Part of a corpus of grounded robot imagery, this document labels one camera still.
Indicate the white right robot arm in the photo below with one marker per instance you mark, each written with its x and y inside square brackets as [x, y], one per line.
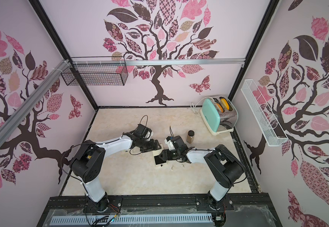
[225, 167]

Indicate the aluminium rail left wall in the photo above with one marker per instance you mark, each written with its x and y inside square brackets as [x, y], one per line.
[17, 117]

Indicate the black wire basket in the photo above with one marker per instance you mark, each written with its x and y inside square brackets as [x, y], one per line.
[110, 72]

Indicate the small cream square box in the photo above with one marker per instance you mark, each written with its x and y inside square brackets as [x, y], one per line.
[157, 159]

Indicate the white wire shelf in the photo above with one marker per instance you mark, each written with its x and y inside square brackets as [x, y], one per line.
[267, 120]

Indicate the brown spice jar black lid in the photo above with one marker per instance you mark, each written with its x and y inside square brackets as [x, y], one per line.
[190, 136]

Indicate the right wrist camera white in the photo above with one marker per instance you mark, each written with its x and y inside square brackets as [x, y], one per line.
[169, 143]

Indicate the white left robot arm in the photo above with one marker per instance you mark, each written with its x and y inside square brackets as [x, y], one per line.
[88, 161]

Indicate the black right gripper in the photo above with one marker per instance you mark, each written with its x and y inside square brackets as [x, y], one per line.
[168, 154]

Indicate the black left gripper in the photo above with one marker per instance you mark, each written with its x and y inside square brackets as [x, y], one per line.
[151, 147]

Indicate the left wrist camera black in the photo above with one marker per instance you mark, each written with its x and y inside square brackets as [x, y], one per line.
[143, 132]

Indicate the black right corner post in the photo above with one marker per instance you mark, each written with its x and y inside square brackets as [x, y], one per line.
[268, 15]

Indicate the mint green toaster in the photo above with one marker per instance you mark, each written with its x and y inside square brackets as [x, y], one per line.
[218, 114]

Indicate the black corner frame post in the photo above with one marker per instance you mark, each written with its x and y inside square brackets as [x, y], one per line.
[40, 12]

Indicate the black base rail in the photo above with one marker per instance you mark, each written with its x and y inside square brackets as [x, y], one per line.
[201, 202]

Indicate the aluminium rail wall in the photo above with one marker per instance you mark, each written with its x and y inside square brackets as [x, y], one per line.
[167, 62]
[17, 117]

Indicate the white slotted cable duct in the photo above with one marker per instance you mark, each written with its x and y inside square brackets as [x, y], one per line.
[100, 220]

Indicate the aluminium rail back wall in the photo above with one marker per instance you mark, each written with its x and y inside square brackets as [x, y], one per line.
[167, 62]

